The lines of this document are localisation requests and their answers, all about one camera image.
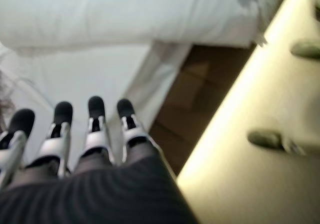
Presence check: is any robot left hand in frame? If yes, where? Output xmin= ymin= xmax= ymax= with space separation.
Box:
xmin=0 ymin=95 xmax=199 ymax=224

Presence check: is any white duvet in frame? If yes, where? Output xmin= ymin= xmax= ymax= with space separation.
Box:
xmin=0 ymin=0 xmax=266 ymax=58

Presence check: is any white fitted bed sheet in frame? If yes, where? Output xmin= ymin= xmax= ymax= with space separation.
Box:
xmin=0 ymin=40 xmax=194 ymax=161

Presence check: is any woven fringed grey cushion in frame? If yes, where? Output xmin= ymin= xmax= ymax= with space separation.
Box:
xmin=0 ymin=68 xmax=11 ymax=135

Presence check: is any silver robot left leg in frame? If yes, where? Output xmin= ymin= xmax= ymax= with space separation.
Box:
xmin=246 ymin=128 xmax=307 ymax=158

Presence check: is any silver robot leg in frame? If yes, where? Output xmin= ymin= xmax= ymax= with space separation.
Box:
xmin=290 ymin=40 xmax=320 ymax=60
xmin=246 ymin=128 xmax=307 ymax=158

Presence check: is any silver robot right leg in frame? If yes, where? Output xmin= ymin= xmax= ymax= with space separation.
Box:
xmin=290 ymin=40 xmax=320 ymax=60

